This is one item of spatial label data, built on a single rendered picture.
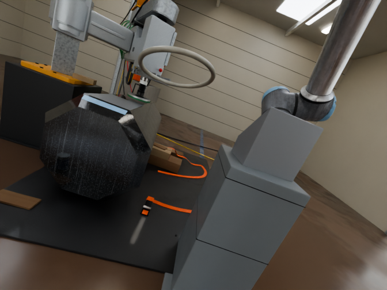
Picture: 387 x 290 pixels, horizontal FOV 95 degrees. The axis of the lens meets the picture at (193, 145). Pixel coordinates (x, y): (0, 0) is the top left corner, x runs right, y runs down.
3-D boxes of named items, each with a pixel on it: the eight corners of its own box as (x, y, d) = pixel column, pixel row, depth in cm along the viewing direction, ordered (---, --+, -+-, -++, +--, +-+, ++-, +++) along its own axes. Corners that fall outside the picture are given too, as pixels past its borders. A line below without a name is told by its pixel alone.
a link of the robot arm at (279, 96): (258, 124, 106) (260, 102, 115) (290, 126, 102) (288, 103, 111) (263, 106, 93) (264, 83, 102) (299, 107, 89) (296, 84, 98)
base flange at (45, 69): (16, 64, 164) (17, 58, 162) (54, 69, 210) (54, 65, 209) (72, 84, 171) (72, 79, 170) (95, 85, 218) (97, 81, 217)
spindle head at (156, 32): (128, 67, 180) (141, 19, 169) (149, 75, 193) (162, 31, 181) (136, 70, 152) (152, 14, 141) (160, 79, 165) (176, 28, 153)
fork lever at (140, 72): (129, 72, 180) (131, 67, 179) (147, 79, 191) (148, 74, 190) (149, 78, 126) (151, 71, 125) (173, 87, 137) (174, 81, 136)
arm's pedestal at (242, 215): (230, 254, 146) (280, 164, 124) (243, 331, 98) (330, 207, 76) (173, 233, 143) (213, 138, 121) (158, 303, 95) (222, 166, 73)
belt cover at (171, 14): (128, 26, 213) (132, 11, 208) (148, 37, 227) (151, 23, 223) (151, 13, 138) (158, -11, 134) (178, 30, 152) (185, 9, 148)
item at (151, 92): (114, 110, 443) (124, 76, 421) (134, 107, 568) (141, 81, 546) (138, 119, 446) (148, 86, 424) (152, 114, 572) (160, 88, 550)
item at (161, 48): (127, 69, 119) (128, 65, 119) (187, 93, 147) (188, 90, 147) (157, 35, 79) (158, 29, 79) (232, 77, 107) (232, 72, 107)
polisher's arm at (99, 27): (44, 15, 155) (48, -17, 149) (52, 21, 182) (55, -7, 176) (130, 53, 196) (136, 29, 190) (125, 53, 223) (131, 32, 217)
